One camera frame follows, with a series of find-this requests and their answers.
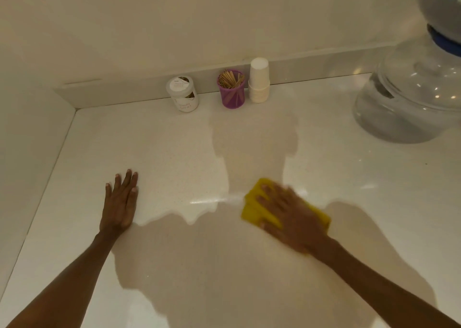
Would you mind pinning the person's right hand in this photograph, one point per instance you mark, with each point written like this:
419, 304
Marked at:
299, 223

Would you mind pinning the person's left hand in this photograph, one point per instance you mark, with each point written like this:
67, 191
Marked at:
117, 212

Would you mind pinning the person's right fingers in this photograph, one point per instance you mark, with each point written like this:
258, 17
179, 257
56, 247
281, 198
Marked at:
275, 203

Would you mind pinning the person's left middle finger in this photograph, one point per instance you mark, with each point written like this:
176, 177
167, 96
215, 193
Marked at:
126, 185

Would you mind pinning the person's left little finger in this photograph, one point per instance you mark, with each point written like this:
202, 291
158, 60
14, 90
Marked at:
108, 196

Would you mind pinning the person's left thumb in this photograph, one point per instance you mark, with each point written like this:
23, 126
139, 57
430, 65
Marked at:
134, 201

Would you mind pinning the yellow cleaning cloth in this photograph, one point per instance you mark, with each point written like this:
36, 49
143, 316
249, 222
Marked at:
252, 209

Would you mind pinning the person's left forearm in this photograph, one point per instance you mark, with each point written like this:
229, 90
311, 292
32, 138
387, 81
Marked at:
68, 284

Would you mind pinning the person's right forearm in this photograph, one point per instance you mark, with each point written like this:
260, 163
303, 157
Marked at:
381, 288

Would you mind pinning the white labelled jar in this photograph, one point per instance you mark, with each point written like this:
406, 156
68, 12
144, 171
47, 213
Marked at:
183, 94

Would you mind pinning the purple plastic cup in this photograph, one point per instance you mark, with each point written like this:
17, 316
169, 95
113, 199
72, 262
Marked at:
233, 94

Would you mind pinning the stack of white paper cups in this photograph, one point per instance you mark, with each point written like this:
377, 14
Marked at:
259, 81

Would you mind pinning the bundle of wooden toothpicks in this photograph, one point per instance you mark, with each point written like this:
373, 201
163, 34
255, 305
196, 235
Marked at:
231, 79

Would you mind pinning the blue bottle cap collar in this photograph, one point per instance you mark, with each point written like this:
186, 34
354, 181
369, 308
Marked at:
444, 41

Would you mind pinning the inverted clear water bottle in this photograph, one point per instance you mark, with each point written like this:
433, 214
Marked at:
441, 4

